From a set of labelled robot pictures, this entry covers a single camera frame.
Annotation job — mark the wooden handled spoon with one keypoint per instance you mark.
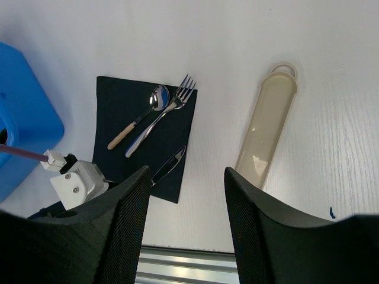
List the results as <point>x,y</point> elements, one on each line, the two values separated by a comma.
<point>158,101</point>

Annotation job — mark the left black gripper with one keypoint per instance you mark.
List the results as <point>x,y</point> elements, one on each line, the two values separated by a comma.
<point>50,211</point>

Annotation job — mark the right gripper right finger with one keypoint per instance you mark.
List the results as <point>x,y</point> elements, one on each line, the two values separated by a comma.
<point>276,243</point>

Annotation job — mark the silver knife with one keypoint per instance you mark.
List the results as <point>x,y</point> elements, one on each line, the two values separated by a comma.
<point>169,165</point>

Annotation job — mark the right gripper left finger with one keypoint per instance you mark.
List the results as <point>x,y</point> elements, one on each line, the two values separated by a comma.
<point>96,242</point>

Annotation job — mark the silver fork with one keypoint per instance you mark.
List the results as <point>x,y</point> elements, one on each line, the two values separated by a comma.
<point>179,99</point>

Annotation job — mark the blue plastic bin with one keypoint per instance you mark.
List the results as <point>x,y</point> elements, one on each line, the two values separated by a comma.
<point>27,115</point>

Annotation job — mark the black paper napkin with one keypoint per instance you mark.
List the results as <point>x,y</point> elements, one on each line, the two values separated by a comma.
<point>120,102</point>

